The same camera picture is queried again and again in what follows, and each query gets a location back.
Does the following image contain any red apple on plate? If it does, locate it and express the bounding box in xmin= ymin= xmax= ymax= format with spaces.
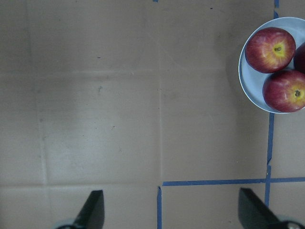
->
xmin=245 ymin=27 xmax=296 ymax=73
xmin=262 ymin=70 xmax=305 ymax=113
xmin=294 ymin=43 xmax=305 ymax=73

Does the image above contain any light blue plate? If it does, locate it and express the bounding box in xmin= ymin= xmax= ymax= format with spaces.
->
xmin=238 ymin=17 xmax=305 ymax=114

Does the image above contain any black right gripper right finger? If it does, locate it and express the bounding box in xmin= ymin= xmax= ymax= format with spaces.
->
xmin=238 ymin=188 xmax=284 ymax=229

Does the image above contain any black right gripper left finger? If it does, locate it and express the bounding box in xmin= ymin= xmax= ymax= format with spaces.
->
xmin=72 ymin=190 xmax=105 ymax=229

